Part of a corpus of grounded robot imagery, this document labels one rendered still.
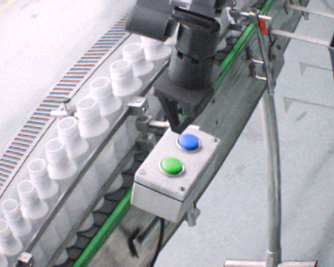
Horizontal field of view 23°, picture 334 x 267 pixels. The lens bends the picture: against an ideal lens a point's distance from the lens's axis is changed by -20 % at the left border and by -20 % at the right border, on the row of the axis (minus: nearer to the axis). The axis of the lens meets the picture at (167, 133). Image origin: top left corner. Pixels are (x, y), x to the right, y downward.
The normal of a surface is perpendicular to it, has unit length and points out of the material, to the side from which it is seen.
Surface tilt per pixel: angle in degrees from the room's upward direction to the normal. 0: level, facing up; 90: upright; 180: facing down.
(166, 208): 90
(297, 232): 0
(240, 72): 90
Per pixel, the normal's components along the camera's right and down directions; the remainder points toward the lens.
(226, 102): 0.90, 0.11
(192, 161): 0.15, -0.73
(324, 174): -0.16, -0.82
